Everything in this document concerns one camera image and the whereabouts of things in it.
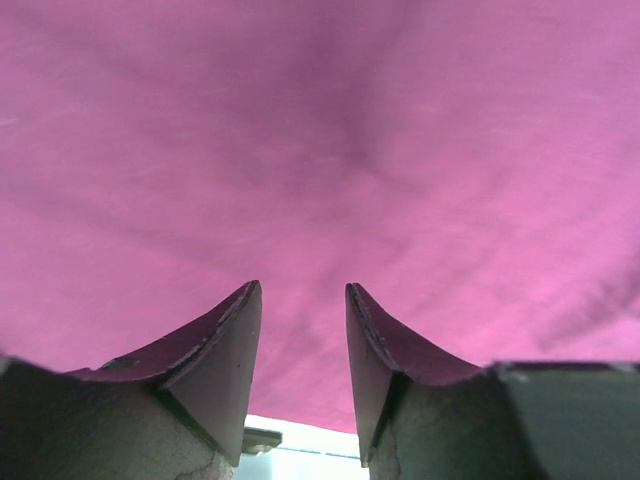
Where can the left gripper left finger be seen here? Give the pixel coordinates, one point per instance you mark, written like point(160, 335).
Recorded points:
point(201, 372)

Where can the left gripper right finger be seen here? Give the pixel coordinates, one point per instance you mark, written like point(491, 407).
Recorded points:
point(385, 356)

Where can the purple cloth wrap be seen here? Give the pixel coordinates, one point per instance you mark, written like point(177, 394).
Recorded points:
point(473, 164)

